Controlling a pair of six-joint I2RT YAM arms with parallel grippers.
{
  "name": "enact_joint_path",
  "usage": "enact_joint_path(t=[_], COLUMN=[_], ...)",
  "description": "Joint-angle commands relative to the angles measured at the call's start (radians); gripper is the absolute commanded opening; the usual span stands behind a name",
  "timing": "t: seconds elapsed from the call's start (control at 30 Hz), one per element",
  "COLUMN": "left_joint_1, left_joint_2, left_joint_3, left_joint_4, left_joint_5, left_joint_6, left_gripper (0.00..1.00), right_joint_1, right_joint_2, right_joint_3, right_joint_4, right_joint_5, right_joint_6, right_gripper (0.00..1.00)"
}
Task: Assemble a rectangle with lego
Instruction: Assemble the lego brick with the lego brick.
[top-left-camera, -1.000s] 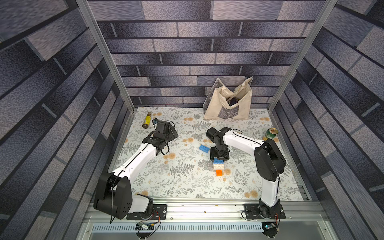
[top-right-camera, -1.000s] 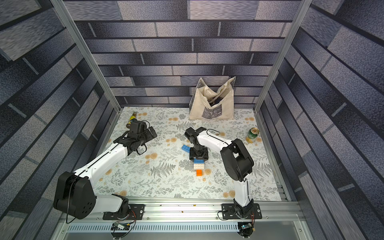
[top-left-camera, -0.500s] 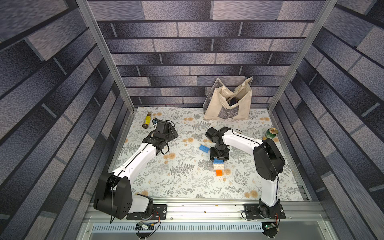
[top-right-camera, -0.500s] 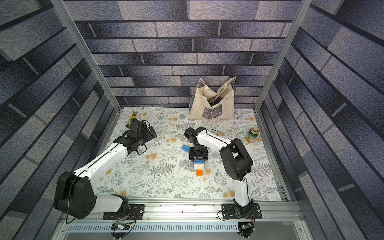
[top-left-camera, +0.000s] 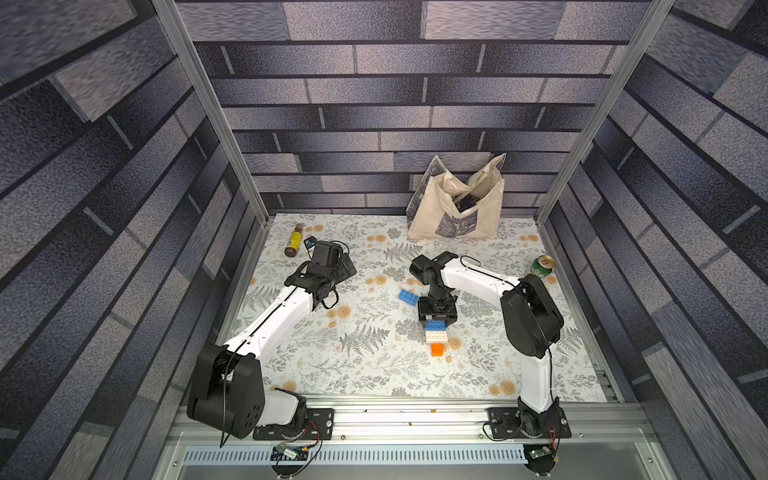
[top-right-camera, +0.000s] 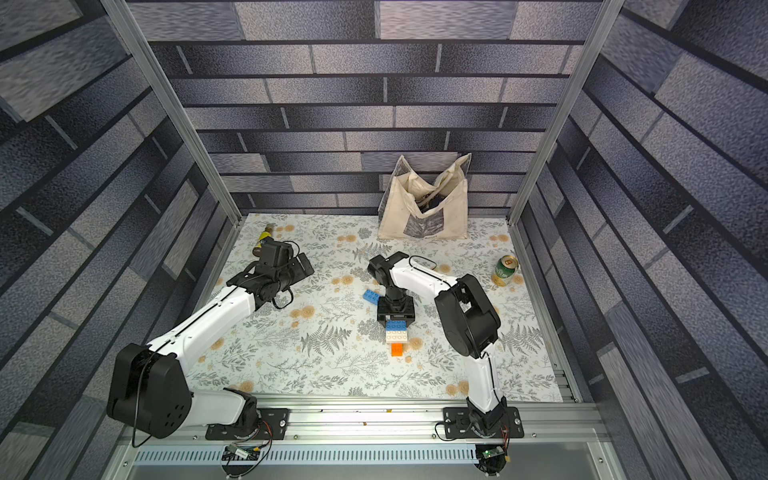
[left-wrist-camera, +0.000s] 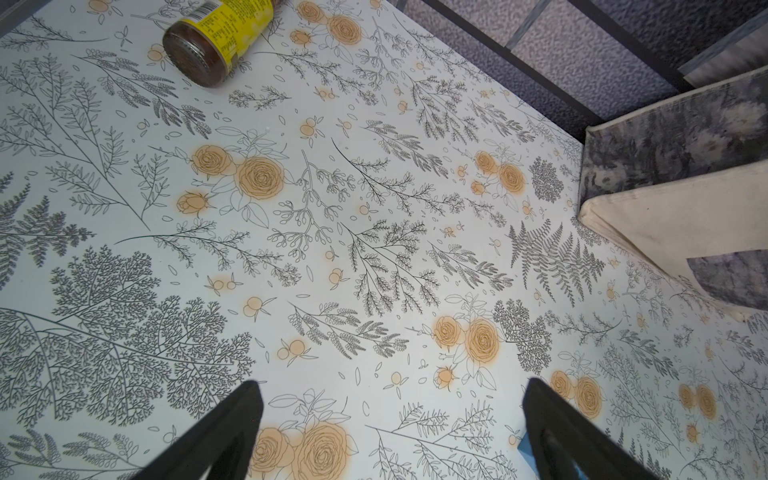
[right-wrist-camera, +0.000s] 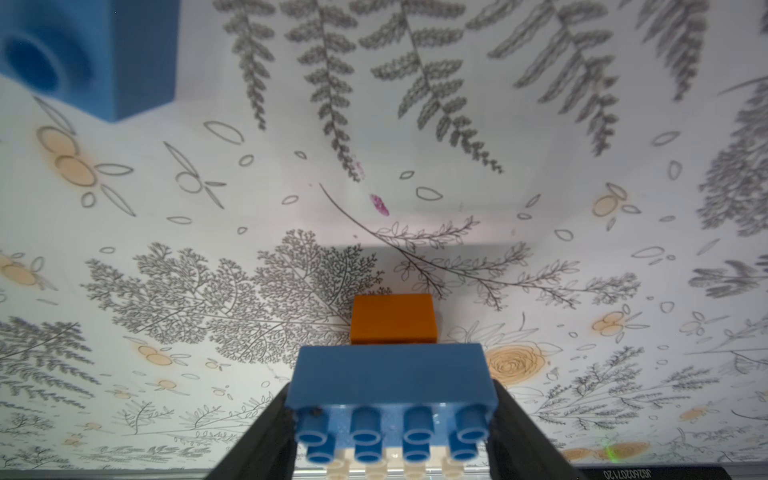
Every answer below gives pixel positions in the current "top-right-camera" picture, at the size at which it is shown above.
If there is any left circuit board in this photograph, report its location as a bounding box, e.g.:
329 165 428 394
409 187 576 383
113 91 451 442
221 444 261 464

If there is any white lego brick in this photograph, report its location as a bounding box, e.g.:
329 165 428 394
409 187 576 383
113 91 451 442
385 330 408 344

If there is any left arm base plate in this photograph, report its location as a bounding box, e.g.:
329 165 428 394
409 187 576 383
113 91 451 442
205 408 291 442

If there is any green beverage can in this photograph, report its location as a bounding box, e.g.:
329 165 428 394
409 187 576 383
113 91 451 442
491 255 519 286

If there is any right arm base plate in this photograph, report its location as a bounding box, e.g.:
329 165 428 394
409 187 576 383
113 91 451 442
438 405 525 440

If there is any right circuit board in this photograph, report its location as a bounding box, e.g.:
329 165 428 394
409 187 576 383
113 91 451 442
475 444 507 477

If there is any aluminium frame post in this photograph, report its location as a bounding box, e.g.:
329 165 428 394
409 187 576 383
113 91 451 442
507 0 625 228
100 0 242 226

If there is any right aluminium frame post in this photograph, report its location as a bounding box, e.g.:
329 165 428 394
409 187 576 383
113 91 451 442
507 0 625 228

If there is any left aluminium frame post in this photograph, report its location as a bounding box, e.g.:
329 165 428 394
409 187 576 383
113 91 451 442
100 0 242 226

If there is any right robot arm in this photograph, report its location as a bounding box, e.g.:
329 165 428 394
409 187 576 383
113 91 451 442
367 252 506 429

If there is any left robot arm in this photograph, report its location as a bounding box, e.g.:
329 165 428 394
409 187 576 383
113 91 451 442
106 253 314 440

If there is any blue lego brick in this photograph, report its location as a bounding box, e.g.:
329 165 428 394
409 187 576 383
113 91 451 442
385 320 407 332
363 289 381 305

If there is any aluminium front rail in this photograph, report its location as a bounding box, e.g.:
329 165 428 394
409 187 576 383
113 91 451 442
103 396 626 479

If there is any circuit board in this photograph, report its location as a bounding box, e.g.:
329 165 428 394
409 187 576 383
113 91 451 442
475 444 507 477
221 444 261 464

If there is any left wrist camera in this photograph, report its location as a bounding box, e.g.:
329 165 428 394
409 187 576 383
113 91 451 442
258 237 301 268

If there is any beige canvas tote bag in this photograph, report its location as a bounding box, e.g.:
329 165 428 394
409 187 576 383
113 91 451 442
378 154 472 240

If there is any yellow label brown bottle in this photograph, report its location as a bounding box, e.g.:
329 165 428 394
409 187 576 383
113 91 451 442
254 223 275 250

